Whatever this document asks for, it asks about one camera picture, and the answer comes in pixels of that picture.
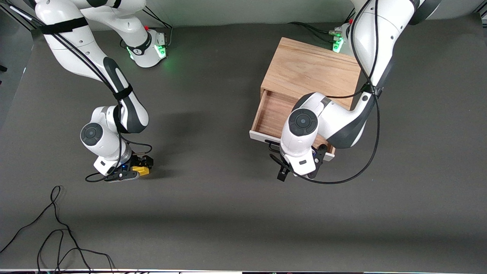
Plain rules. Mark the small black edge object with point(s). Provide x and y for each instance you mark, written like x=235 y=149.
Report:
x=2 y=70

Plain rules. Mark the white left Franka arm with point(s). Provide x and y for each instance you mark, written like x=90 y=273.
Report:
x=374 y=38

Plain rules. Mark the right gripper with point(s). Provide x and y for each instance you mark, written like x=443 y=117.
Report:
x=137 y=161

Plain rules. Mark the light wooden drawer cabinet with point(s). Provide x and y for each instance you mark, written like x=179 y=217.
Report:
x=312 y=68

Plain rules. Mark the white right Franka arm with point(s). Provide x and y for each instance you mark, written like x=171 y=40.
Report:
x=76 y=53

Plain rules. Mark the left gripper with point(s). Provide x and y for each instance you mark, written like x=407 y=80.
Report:
x=282 y=174

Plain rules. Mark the yellow block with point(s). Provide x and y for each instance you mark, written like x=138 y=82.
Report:
x=141 y=171

